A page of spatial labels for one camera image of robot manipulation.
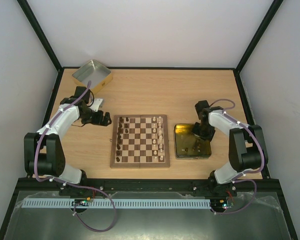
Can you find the black cage frame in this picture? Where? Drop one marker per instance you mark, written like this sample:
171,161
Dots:
166,55

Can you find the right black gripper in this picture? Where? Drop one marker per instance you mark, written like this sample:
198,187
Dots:
203,133

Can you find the empty silver gold tin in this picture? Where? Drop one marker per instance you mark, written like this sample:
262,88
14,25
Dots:
94,72

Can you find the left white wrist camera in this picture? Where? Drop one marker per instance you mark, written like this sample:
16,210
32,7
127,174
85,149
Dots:
96,104

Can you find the gold tin tray with pieces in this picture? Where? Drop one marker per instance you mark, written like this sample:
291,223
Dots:
183,138

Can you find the grey slotted cable duct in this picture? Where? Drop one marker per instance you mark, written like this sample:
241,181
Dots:
67,203

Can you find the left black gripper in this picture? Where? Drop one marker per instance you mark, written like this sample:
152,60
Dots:
98,120

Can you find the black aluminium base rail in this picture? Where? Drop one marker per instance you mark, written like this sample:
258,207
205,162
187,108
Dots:
194,187

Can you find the wooden chess board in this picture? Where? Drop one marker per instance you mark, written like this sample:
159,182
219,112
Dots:
147,133

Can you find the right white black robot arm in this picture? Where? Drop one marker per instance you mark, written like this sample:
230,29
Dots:
247,152

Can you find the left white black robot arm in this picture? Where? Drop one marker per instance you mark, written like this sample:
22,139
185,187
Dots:
44,157

